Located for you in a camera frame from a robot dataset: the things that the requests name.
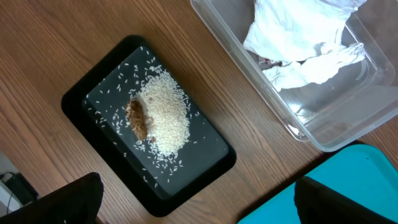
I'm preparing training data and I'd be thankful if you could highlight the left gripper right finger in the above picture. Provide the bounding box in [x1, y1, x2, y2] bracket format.
[294, 176, 396, 224]

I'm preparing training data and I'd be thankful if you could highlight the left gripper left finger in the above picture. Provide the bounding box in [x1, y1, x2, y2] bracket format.
[1, 172, 104, 224]

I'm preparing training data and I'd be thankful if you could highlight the brown food scrap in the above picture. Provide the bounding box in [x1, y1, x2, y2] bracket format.
[125, 98, 154, 141]

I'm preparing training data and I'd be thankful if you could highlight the pile of white rice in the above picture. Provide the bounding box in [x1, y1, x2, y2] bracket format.
[86, 46, 201, 189]

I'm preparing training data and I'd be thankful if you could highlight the white napkin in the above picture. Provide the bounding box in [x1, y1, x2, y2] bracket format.
[243, 0, 366, 91]

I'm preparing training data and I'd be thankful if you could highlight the teal serving tray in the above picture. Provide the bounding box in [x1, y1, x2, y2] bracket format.
[239, 144, 397, 223]

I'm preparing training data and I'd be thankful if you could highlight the black plastic tray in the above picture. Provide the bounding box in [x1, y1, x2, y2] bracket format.
[62, 35, 236, 217]

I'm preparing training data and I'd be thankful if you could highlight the clear plastic bin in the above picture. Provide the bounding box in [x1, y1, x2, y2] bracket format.
[192, 0, 397, 152]

